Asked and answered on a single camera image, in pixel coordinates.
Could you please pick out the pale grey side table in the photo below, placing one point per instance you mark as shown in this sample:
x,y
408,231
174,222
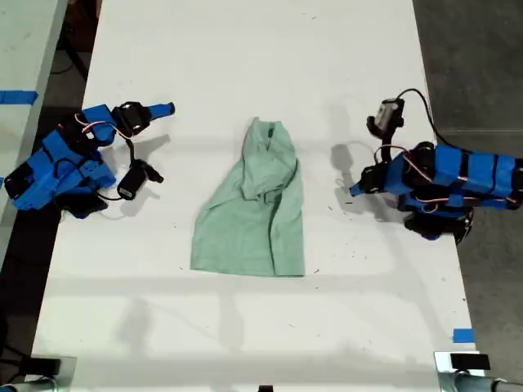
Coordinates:
x,y
24,45

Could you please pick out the white metal bracket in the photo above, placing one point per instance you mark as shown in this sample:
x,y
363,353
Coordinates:
x,y
442,367

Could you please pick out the pale green T-shirt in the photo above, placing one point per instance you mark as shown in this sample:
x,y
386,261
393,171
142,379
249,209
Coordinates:
x,y
249,237

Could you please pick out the black box on white bracket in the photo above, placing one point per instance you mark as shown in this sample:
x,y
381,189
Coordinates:
x,y
470,362

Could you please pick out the long blue tape strip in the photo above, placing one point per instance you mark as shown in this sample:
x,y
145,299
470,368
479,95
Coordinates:
x,y
18,98

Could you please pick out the short blue tape strip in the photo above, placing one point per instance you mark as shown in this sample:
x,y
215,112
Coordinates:
x,y
463,335

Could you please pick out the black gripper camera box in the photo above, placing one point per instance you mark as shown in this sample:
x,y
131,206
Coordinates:
x,y
130,184
388,114

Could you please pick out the grey metal bracket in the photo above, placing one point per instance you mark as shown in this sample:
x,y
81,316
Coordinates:
x,y
68,371

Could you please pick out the black box on grey bracket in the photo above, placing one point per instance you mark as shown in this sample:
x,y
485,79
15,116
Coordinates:
x,y
45,366

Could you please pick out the black camera stalk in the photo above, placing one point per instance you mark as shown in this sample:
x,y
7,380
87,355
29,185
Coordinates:
x,y
388,143
131,152

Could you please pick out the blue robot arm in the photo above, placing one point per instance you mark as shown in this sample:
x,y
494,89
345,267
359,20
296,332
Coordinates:
x,y
470,175
61,163

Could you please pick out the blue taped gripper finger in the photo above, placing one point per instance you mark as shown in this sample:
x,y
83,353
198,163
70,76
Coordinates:
x,y
161,110
358,189

